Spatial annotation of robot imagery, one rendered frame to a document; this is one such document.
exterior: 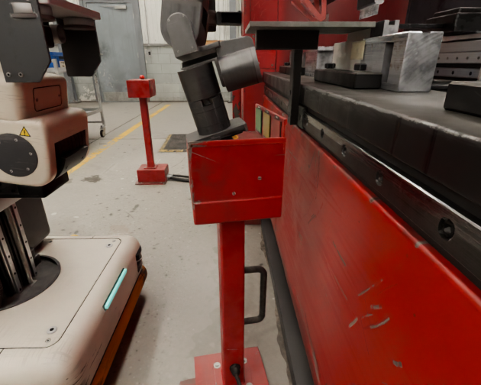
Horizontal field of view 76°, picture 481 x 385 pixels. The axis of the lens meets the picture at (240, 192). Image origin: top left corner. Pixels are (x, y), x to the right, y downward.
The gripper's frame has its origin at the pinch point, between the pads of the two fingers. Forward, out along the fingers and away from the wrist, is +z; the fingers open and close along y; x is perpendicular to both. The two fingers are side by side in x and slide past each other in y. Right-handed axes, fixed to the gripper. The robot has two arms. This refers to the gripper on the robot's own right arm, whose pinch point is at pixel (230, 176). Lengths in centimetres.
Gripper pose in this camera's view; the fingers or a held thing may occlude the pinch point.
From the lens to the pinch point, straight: 56.7
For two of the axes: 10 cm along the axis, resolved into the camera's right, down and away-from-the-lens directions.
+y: 9.4, -3.3, 0.7
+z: 2.7, 8.6, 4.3
